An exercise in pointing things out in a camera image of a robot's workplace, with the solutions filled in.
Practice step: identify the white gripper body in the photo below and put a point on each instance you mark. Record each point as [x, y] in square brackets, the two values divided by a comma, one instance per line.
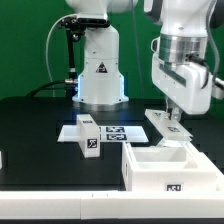
[189, 86]

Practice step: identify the long white door panel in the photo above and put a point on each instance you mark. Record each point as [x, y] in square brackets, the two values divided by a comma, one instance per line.
[169, 129]

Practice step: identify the white cabinet body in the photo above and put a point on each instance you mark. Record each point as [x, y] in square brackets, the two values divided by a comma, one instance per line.
[163, 169]

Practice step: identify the short white door panel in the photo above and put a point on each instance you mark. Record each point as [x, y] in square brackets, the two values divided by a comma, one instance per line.
[171, 143]

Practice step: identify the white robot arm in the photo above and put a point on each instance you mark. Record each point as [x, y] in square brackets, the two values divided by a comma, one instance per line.
[184, 56]

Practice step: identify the white cabinet top block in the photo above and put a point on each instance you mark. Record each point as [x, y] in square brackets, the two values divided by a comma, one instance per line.
[88, 136]

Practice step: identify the white right fence bar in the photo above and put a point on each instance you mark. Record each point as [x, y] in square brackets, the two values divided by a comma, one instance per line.
[213, 175]

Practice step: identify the white fence bar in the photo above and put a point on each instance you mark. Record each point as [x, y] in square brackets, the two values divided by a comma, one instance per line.
[213, 175]
[109, 205]

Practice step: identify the white marker base sheet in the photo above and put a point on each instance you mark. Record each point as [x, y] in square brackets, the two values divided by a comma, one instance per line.
[133, 134]

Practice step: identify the white front fence bar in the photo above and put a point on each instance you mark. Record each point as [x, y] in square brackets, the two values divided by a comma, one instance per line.
[109, 205]

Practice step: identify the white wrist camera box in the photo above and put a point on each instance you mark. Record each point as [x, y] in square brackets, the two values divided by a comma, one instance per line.
[218, 89]

